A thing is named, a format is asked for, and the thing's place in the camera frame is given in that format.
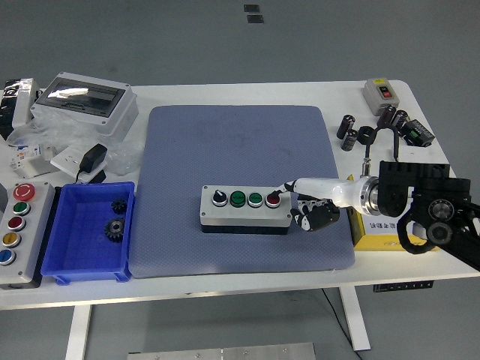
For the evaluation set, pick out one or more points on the yellow white cardboard box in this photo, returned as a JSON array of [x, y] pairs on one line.
[[377, 245]]

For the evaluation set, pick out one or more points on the grey distribution box clear lid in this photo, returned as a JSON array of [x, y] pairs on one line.
[[112, 116]]

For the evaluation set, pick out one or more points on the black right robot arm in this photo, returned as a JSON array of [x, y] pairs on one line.
[[431, 187]]

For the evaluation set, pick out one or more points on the plain white box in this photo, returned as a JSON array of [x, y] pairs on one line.
[[23, 108]]

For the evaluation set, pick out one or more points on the small black bevel gear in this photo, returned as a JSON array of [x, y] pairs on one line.
[[119, 206]]

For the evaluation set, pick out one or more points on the black table control panel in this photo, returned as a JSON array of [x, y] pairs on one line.
[[403, 286]]

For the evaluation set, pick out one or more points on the black cylindrical capacitor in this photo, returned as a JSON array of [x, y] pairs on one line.
[[400, 119], [386, 115], [345, 127], [349, 140]]

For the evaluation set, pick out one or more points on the grey four-button control box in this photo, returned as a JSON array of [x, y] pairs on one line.
[[240, 215]]

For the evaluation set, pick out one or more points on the blue plastic bin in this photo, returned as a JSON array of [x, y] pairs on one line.
[[82, 247]]

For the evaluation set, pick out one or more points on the white circuit breaker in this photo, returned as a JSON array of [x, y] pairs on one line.
[[28, 157]]

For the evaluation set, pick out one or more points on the clear plastic bag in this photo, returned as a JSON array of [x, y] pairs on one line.
[[67, 129]]

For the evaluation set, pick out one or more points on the black power adapter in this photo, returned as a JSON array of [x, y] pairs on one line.
[[93, 157]]

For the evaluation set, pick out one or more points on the black module green terminal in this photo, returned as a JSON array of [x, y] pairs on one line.
[[420, 133]]

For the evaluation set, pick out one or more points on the grey five-button control box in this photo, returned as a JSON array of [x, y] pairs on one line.
[[32, 232]]

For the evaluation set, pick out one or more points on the silver metal plate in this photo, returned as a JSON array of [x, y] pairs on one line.
[[225, 354]]

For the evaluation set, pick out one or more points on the grey-blue textured mat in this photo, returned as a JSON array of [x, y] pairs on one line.
[[225, 150]]

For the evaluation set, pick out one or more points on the white socket plate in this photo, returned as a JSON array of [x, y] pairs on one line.
[[65, 159]]

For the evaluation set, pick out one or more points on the black hex nut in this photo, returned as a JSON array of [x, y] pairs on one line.
[[363, 137]]

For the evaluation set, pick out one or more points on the white table leg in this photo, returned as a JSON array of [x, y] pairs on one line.
[[358, 330], [77, 333]]

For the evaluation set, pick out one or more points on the large black bevel gear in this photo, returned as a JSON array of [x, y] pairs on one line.
[[114, 229]]

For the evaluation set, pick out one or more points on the white wall switch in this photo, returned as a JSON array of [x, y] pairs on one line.
[[416, 153]]

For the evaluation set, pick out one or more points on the dark floor plate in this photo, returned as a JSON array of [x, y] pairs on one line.
[[251, 8], [255, 19]]

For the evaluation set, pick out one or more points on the grey red-black switch box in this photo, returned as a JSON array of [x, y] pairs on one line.
[[373, 95]]

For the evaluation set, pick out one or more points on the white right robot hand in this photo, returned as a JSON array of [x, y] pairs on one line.
[[322, 189]]

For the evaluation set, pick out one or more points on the black shiny foil package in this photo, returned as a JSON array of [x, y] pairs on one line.
[[6, 108]]

